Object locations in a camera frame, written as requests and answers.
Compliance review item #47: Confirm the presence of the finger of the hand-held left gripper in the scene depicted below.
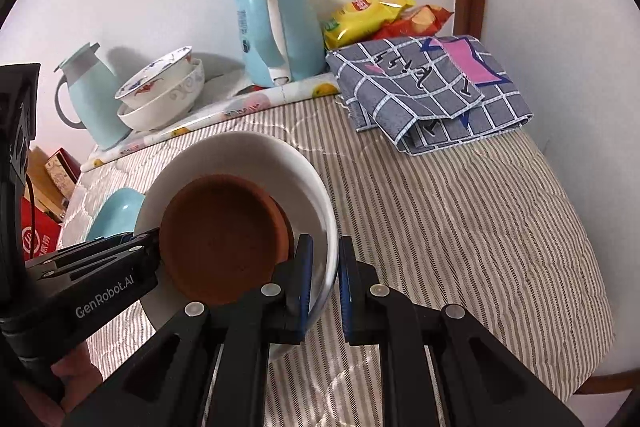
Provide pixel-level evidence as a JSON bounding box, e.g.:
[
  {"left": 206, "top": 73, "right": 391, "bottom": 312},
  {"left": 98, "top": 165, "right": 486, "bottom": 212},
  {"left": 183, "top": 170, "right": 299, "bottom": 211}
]
[{"left": 24, "top": 227, "right": 163, "bottom": 294}]

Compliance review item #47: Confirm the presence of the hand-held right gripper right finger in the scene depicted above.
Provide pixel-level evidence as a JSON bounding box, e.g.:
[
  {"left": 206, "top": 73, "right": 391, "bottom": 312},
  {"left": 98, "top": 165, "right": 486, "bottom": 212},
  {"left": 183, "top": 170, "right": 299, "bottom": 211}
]
[{"left": 339, "top": 235, "right": 586, "bottom": 427}]

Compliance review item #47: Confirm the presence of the red snack bag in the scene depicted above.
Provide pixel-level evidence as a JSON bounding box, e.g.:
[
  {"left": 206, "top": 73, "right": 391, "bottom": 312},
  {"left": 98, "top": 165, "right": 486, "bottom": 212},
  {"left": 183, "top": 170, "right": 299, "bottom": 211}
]
[{"left": 372, "top": 4, "right": 455, "bottom": 40}]

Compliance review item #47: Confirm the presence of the person's left hand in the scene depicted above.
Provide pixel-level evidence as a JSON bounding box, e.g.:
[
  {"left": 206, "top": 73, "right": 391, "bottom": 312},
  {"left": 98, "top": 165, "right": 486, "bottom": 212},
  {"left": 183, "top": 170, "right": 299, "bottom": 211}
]
[{"left": 15, "top": 341, "right": 107, "bottom": 427}]

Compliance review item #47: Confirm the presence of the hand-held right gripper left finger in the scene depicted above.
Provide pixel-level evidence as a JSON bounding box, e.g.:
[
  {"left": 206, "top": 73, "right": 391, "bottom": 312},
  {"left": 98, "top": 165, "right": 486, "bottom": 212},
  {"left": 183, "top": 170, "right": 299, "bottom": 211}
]
[{"left": 62, "top": 234, "right": 315, "bottom": 427}]

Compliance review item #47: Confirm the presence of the wooden bed frame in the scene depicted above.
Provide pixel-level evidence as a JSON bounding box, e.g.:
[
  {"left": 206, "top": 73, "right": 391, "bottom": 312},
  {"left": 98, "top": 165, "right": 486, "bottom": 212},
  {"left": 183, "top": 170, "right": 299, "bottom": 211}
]
[{"left": 572, "top": 369, "right": 632, "bottom": 397}]

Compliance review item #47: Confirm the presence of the brown cardboard box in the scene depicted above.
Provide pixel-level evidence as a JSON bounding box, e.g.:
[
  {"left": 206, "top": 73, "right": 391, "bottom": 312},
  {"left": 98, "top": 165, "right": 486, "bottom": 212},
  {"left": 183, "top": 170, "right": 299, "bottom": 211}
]
[{"left": 25, "top": 147, "right": 66, "bottom": 223}]

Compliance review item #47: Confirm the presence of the floral print bowl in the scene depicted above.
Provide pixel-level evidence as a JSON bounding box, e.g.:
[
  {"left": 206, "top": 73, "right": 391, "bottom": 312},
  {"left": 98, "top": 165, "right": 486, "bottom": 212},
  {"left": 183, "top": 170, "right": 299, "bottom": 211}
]
[{"left": 114, "top": 46, "right": 194, "bottom": 110}]

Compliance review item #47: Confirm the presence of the grey checked cloth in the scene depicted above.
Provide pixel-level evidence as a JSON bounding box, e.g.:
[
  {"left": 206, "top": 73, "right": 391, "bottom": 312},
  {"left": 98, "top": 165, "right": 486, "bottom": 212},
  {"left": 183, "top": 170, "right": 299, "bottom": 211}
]
[{"left": 326, "top": 35, "right": 533, "bottom": 156}]

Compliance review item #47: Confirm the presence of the yellow snack bag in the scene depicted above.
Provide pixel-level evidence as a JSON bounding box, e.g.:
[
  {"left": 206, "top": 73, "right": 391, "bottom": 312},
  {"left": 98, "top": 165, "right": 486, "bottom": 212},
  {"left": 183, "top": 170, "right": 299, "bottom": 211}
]
[{"left": 322, "top": 0, "right": 417, "bottom": 51}]

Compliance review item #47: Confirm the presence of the white bowl with grey pattern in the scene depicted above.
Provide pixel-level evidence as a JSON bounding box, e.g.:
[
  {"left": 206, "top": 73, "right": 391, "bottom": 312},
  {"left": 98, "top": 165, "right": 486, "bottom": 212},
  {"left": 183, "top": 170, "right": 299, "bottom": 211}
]
[{"left": 117, "top": 58, "right": 206, "bottom": 132}]

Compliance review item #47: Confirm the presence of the light blue thermos jug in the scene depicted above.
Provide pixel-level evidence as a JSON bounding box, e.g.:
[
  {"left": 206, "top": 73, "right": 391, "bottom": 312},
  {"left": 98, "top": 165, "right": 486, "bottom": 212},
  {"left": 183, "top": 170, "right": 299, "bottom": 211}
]
[{"left": 54, "top": 42, "right": 132, "bottom": 151}]

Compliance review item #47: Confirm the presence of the red box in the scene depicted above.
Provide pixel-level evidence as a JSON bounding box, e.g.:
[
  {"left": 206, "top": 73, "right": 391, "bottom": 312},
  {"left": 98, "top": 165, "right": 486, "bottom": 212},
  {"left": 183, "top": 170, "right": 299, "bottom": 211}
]
[{"left": 21, "top": 197, "right": 63, "bottom": 263}]

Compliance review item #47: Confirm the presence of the blue square plate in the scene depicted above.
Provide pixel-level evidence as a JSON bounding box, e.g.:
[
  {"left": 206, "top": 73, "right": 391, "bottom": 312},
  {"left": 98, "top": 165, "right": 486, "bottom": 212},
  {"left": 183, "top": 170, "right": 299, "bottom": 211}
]
[{"left": 85, "top": 187, "right": 147, "bottom": 243}]

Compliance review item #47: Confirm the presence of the patterned gift box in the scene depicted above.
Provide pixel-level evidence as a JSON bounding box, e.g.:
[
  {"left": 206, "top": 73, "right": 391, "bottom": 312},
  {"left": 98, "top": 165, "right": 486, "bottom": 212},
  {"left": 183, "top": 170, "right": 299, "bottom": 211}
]
[{"left": 45, "top": 148, "right": 82, "bottom": 198}]

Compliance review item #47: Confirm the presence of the light blue electric kettle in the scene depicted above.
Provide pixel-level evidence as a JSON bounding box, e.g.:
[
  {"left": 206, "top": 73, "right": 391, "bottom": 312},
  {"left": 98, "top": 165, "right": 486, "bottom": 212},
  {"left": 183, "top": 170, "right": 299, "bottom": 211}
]
[{"left": 231, "top": 0, "right": 326, "bottom": 88}]

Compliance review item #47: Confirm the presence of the fruit print table mat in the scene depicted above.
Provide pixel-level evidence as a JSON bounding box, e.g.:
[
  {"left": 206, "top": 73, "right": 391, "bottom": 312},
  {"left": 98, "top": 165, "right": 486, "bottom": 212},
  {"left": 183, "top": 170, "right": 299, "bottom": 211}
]
[{"left": 80, "top": 74, "right": 343, "bottom": 172}]

